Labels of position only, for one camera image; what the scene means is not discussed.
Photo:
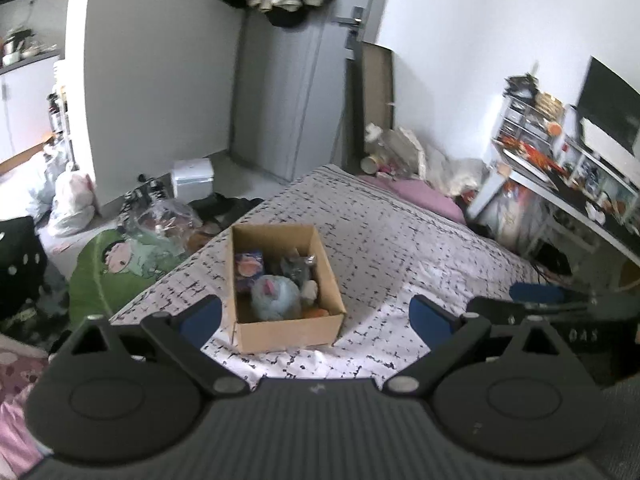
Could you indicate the white cabinet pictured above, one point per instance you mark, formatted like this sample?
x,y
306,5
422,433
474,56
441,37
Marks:
x,y
25,110

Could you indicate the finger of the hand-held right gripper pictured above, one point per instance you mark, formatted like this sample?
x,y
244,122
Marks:
x,y
530,311
537,293

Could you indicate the green cartoon cushion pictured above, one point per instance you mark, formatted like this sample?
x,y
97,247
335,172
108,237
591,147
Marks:
x,y
100,280

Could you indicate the white drawer organiser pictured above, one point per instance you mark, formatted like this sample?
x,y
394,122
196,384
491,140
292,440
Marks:
x,y
525,120

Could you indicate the clear bag of black items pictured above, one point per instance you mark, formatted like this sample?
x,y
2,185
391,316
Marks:
x,y
297,267

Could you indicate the pink pillow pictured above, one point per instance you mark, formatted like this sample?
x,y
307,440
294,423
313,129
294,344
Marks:
x,y
415,192

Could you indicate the blue tissue pack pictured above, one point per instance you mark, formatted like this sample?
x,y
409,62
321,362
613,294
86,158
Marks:
x,y
249,265

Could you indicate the small black tripod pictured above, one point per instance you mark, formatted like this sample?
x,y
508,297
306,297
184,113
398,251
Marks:
x,y
145,187

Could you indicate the white box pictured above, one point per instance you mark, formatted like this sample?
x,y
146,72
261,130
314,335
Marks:
x,y
192,177

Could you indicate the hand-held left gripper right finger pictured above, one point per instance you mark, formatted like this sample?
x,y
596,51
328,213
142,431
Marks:
x,y
430,317

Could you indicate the grey door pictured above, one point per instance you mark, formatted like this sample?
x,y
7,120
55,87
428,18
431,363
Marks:
x,y
290,100

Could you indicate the hamburger plush toy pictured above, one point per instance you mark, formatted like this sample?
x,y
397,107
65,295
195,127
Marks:
x,y
315,312

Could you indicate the pink printed fabric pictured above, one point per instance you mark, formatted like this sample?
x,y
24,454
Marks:
x,y
15,400

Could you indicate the black monitor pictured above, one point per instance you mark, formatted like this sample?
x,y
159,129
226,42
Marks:
x,y
610,100

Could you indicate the clear plastic floor bag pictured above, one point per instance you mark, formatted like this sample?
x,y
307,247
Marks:
x,y
160,220

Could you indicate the brown cardboard box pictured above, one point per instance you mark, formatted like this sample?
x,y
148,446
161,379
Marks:
x,y
285,335

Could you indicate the black floor bag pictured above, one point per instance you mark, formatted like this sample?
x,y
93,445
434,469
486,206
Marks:
x,y
225,207

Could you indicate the flat cardboard sheet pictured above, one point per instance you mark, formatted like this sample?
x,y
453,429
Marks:
x,y
377,100

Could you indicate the white knotted plastic bag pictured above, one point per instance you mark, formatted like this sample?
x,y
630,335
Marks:
x,y
72,205

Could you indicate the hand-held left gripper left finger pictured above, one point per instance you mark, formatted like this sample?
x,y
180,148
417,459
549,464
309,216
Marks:
x,y
200,317

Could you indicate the paper cup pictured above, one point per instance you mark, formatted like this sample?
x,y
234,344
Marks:
x,y
371,162

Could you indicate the person's right forearm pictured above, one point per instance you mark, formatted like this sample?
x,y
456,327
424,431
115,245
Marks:
x,y
622,430

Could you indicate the bagged grey pink plush toy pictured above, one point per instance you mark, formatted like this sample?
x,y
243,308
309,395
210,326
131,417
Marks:
x,y
275,297

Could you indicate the cream quilted foam sheet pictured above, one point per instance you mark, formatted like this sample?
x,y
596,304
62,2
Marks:
x,y
405,150

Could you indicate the black dotted cushion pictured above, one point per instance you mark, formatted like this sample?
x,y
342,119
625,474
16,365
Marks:
x,y
20,270

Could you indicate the white desk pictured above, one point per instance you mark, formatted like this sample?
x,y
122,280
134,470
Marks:
x,y
565,195

